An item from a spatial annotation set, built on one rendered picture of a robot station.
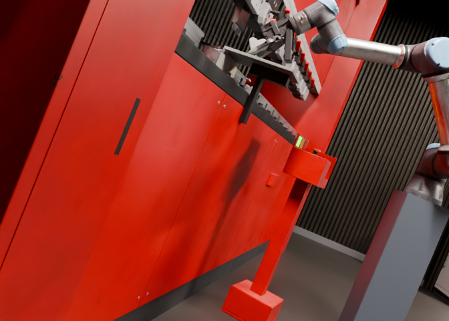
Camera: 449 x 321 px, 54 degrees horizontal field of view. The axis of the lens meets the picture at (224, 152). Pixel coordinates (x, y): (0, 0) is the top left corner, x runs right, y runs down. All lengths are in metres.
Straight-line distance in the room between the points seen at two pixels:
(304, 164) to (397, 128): 3.77
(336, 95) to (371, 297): 2.20
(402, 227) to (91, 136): 1.44
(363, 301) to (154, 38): 1.45
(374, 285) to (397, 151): 3.81
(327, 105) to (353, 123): 1.74
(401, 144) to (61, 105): 5.19
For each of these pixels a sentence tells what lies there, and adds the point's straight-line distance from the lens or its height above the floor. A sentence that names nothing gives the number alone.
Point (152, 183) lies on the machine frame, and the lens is 1.16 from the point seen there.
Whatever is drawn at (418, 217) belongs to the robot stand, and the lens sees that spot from 1.90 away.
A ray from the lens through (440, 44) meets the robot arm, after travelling 1.79.
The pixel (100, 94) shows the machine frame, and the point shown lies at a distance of 0.66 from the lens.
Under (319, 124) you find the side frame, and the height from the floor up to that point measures 1.12.
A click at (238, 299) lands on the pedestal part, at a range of 2.02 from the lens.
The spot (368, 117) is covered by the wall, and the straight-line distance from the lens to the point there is 5.54.
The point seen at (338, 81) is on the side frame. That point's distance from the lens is 3.82.
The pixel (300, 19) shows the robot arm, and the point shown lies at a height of 1.19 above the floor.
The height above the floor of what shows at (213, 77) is 0.84.
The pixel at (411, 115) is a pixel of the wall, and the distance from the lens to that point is 5.68.
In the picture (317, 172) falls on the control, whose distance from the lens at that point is 1.90.
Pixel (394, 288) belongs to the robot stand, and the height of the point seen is 0.41.
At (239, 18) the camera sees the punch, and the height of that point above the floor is 1.12.
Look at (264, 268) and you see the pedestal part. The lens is 2.03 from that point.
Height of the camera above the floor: 0.69
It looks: 1 degrees down
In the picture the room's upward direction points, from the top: 22 degrees clockwise
